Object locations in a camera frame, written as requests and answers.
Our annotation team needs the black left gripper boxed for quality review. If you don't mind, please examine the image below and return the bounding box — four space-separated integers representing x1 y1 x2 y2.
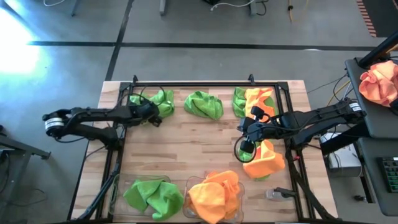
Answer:
124 102 163 128

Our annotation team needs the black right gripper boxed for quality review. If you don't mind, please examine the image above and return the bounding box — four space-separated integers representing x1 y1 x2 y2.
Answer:
238 106 274 154

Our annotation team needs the green microfiber towel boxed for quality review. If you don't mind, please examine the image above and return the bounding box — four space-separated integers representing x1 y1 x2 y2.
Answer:
183 90 224 121
123 179 185 222
238 138 274 182
129 89 175 126

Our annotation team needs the green and orange cloth pair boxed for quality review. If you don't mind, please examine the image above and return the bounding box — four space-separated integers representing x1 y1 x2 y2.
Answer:
232 86 277 119

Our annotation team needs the orange towel bundle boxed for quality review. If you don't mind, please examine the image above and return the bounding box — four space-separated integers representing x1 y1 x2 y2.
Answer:
358 60 398 108

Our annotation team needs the clear plastic basket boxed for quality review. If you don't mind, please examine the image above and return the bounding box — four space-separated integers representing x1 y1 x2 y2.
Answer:
182 175 246 223
108 174 175 220

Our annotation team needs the white box under cart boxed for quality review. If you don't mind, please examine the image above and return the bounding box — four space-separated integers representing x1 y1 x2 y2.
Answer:
319 133 363 179

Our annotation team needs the grey desk with keyboard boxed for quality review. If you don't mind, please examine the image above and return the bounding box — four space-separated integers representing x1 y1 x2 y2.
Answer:
356 136 398 218

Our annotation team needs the backlit keyboard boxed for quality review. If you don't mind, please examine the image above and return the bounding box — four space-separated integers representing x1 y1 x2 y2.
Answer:
377 156 398 194

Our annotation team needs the black slanted pole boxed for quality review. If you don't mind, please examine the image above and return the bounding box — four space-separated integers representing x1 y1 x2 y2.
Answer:
357 30 398 68

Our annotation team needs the dark floor mat striped edge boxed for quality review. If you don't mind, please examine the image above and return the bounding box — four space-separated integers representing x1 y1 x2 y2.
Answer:
356 0 398 38

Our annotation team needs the black right gripper cable loop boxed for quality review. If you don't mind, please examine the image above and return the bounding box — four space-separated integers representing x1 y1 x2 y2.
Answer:
233 135 258 164

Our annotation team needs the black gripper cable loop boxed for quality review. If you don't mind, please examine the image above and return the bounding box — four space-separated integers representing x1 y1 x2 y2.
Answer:
139 85 167 108
233 135 258 164

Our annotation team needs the black left gripper cable loop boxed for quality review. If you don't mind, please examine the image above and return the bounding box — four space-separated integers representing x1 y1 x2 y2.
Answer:
139 85 167 108

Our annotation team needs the black aluminium table frame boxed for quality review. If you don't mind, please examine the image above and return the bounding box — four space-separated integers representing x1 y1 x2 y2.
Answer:
67 73 338 223

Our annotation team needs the yellow floor cable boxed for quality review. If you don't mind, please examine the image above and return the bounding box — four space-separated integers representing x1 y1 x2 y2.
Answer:
287 0 309 23

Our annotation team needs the white floor cable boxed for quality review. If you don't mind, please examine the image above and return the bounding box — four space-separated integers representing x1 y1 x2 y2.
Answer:
210 0 256 12

